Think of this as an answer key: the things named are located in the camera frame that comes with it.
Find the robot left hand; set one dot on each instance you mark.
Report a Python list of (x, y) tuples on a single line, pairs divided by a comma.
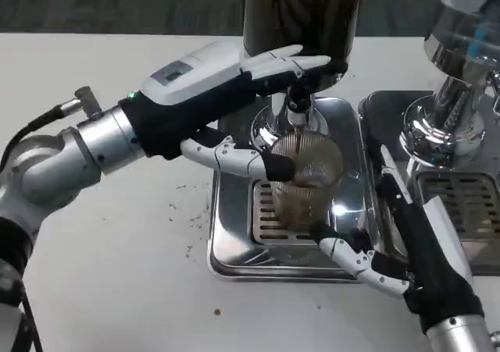
[(187, 94)]

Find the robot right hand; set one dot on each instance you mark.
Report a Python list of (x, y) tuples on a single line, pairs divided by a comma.
[(437, 258)]

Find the black dispenser tap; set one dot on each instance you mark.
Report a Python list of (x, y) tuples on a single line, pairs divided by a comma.
[(298, 108)]

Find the clear ribbed glass cup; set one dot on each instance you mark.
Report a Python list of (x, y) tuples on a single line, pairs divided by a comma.
[(312, 180)]

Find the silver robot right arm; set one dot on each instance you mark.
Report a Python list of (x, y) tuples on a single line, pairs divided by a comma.
[(457, 334)]

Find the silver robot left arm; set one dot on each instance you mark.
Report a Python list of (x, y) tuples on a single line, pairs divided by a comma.
[(105, 141)]

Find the slotted steel drip grid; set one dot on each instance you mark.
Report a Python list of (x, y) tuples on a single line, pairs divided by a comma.
[(261, 227), (468, 211)]

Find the dark tank drink dispenser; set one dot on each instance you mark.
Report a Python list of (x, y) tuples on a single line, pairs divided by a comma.
[(301, 12)]

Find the steel drip tray base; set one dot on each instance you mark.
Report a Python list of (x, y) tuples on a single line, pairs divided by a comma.
[(234, 258), (384, 106)]

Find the chrome dispenser tap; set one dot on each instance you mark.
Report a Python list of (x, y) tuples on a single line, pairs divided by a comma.
[(496, 94)]

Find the steel drink dispenser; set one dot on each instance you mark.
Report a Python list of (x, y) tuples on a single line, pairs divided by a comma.
[(457, 47)]

